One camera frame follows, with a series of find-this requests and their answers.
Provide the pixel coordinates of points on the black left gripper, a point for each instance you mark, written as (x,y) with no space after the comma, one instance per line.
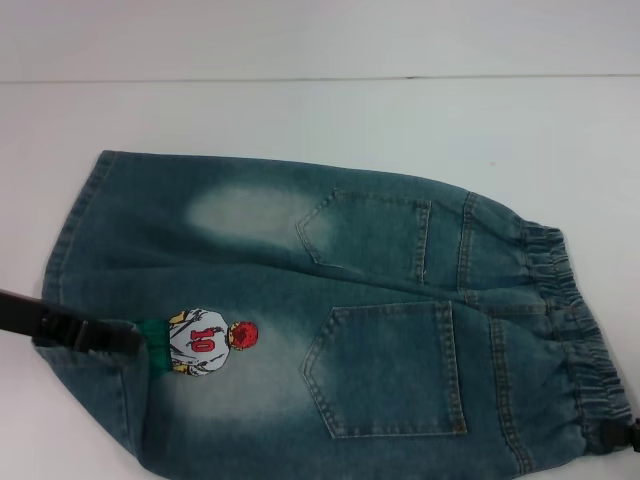
(20,312)

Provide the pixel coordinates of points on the blue denim shorts basketball print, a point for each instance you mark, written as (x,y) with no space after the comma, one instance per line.
(300,260)

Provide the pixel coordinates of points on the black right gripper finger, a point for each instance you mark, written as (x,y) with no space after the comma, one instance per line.
(627,434)

